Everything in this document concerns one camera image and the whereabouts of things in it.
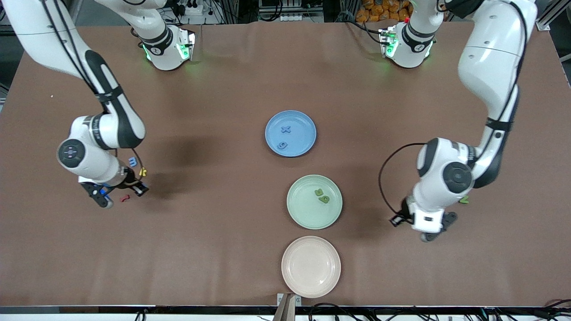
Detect brown table cover sheet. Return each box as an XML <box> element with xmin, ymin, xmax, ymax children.
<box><xmin>0</xmin><ymin>21</ymin><xmax>571</xmax><ymax>307</ymax></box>

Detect light green plate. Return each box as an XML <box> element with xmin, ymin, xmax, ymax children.
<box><xmin>286</xmin><ymin>174</ymin><xmax>343</xmax><ymax>230</ymax></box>

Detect pale pink plate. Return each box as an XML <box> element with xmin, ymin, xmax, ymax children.
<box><xmin>281</xmin><ymin>235</ymin><xmax>342</xmax><ymax>299</ymax></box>

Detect blue plate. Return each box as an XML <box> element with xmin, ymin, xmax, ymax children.
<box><xmin>265</xmin><ymin>110</ymin><xmax>317</xmax><ymax>158</ymax></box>

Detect orange packaged items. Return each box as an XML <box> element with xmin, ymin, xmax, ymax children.
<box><xmin>356</xmin><ymin>0</ymin><xmax>412</xmax><ymax>23</ymax></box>

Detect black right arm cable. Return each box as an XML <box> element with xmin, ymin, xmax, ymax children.
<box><xmin>42</xmin><ymin>0</ymin><xmax>144</xmax><ymax>182</ymax></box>

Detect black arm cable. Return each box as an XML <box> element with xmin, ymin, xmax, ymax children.
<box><xmin>42</xmin><ymin>0</ymin><xmax>144</xmax><ymax>182</ymax></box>
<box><xmin>379</xmin><ymin>0</ymin><xmax>531</xmax><ymax>215</ymax></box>

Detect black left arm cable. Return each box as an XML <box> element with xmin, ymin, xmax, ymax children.
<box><xmin>379</xmin><ymin>0</ymin><xmax>531</xmax><ymax>215</ymax></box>

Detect black right camera mount bracket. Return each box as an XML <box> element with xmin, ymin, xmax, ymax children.
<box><xmin>80</xmin><ymin>180</ymin><xmax>115</xmax><ymax>209</ymax></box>

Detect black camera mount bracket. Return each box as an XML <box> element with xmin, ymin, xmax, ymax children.
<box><xmin>80</xmin><ymin>180</ymin><xmax>115</xmax><ymax>209</ymax></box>
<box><xmin>421</xmin><ymin>211</ymin><xmax>458</xmax><ymax>242</ymax></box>

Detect black left camera mount bracket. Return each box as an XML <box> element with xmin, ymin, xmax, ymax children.
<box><xmin>421</xmin><ymin>211</ymin><xmax>458</xmax><ymax>242</ymax></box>

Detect black cables below table edge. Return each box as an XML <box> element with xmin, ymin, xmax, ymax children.
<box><xmin>308</xmin><ymin>300</ymin><xmax>571</xmax><ymax>321</ymax></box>

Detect silver table edge bracket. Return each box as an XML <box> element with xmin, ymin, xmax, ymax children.
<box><xmin>277</xmin><ymin>292</ymin><xmax>302</xmax><ymax>308</ymax></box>

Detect black left base cable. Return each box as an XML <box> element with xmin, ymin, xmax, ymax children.
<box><xmin>346</xmin><ymin>20</ymin><xmax>384</xmax><ymax>43</ymax></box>

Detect aluminium frame profile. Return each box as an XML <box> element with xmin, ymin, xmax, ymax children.
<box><xmin>537</xmin><ymin>0</ymin><xmax>561</xmax><ymax>32</ymax></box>

